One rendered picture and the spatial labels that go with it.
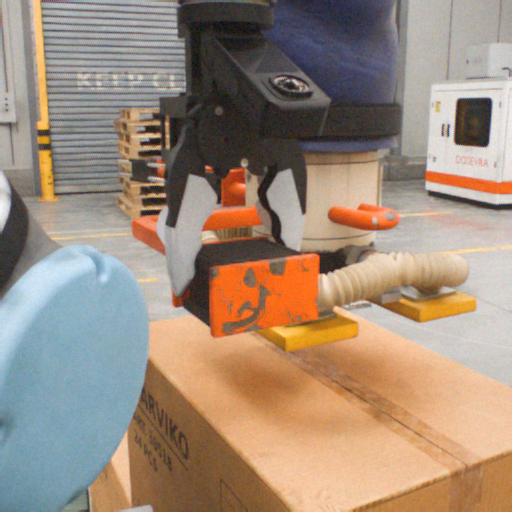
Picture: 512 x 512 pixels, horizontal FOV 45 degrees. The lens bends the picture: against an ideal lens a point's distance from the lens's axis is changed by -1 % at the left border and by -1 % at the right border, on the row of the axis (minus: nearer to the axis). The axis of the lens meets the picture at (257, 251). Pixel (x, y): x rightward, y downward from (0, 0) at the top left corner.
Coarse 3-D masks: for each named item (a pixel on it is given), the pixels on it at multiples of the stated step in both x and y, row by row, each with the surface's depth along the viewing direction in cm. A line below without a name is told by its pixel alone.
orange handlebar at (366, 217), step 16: (240, 192) 98; (240, 208) 75; (336, 208) 76; (368, 208) 77; (384, 208) 75; (144, 224) 66; (208, 224) 73; (224, 224) 73; (240, 224) 75; (256, 224) 76; (352, 224) 73; (368, 224) 71; (384, 224) 71; (144, 240) 65; (160, 240) 60
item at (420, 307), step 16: (400, 288) 82; (448, 288) 82; (384, 304) 81; (400, 304) 78; (416, 304) 77; (432, 304) 77; (448, 304) 78; (464, 304) 79; (416, 320) 76; (432, 320) 77
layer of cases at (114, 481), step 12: (120, 444) 145; (120, 456) 140; (108, 468) 143; (120, 468) 135; (96, 480) 164; (108, 480) 145; (120, 480) 131; (96, 492) 166; (108, 492) 147; (120, 492) 132; (96, 504) 168; (108, 504) 149; (120, 504) 133
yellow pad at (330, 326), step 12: (324, 312) 73; (336, 312) 74; (288, 324) 69; (300, 324) 70; (312, 324) 70; (324, 324) 70; (336, 324) 70; (348, 324) 71; (264, 336) 71; (276, 336) 68; (288, 336) 67; (300, 336) 68; (312, 336) 68; (324, 336) 69; (336, 336) 70; (348, 336) 71; (288, 348) 67; (300, 348) 68
